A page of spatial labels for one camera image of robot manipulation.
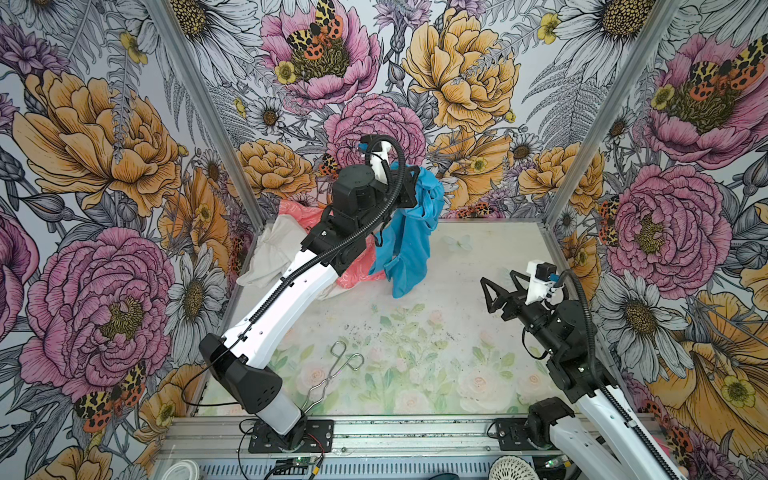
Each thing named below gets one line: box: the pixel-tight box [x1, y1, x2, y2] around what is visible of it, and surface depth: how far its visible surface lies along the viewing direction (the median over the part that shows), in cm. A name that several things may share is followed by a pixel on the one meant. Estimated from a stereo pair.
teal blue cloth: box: [369, 161, 445, 299], surface depth 80 cm
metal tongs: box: [301, 340, 365, 413], surface depth 87 cm
